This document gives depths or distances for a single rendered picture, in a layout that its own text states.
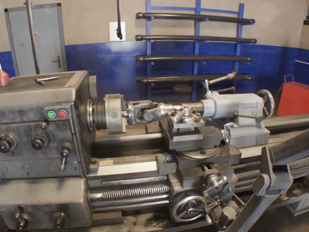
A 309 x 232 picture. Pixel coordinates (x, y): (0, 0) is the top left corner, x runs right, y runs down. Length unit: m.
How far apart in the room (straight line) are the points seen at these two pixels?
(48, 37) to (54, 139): 3.41
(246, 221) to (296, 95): 3.39
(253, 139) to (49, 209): 1.37
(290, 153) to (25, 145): 1.12
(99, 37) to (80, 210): 3.48
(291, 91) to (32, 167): 3.85
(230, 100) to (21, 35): 4.01
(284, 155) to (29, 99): 1.05
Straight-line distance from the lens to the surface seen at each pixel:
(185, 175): 1.11
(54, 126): 1.05
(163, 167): 1.20
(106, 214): 1.47
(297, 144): 0.58
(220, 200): 1.28
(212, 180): 1.10
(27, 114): 1.08
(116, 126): 1.18
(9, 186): 1.34
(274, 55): 5.64
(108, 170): 1.22
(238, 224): 0.82
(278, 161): 0.63
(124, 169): 1.22
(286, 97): 4.09
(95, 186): 1.31
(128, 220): 1.51
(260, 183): 0.65
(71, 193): 1.19
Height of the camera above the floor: 1.59
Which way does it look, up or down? 24 degrees down
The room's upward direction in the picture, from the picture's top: straight up
